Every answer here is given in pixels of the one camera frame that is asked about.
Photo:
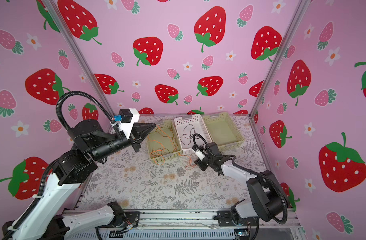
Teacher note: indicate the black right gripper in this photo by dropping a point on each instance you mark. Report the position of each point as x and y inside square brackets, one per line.
[200, 164]

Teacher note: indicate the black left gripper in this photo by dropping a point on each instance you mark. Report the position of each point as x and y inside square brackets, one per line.
[136, 139]

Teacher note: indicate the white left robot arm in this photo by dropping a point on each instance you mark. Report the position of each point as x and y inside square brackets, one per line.
[66, 174]

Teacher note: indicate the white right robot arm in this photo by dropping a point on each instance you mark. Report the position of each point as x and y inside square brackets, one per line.
[268, 200]

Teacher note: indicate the left green perforated basket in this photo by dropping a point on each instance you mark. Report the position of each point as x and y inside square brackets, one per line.
[163, 143]

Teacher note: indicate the green perforated basket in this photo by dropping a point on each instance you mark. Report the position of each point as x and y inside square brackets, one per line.
[223, 131]
[163, 143]

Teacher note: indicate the right green perforated basket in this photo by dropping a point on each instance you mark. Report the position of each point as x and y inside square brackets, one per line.
[223, 131]

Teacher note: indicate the white perforated basket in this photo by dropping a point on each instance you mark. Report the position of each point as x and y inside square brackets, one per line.
[186, 127]

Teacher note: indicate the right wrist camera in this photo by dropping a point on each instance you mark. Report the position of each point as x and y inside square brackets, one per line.
[200, 151]

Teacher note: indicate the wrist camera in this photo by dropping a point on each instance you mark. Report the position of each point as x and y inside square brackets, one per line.
[200, 151]
[125, 120]

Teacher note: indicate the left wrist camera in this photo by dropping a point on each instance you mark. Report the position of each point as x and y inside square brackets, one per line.
[125, 120]

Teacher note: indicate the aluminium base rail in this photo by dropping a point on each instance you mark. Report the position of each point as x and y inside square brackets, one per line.
[194, 224]

